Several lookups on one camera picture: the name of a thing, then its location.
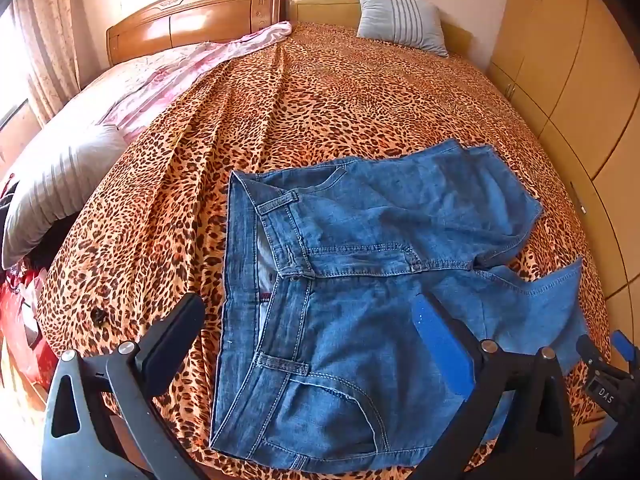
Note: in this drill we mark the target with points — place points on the leopard print blanket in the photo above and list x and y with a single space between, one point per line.
325 105

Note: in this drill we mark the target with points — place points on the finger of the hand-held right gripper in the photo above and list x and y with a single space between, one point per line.
623 344
592 355

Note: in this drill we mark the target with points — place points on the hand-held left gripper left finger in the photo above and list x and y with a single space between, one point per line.
169 342

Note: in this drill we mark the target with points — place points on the light wooden headboard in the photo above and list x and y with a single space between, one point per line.
325 10

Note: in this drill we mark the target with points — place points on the blue denim pants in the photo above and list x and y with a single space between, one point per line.
360 280

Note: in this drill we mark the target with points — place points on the blue striped pillow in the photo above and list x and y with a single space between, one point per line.
400 22

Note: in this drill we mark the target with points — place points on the beige patterned curtain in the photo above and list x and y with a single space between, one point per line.
47 45

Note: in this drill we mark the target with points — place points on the grey striped pillow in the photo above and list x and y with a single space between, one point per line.
55 185

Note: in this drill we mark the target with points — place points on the red bag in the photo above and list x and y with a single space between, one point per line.
25 325

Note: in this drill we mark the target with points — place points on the light wooden wardrobe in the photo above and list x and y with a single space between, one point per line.
565 60

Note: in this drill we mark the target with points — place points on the dark wooden headboard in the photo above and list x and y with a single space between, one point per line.
195 15

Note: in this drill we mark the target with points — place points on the pink floral quilt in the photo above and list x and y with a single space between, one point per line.
165 70

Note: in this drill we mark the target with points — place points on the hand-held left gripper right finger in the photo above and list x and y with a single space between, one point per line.
441 347

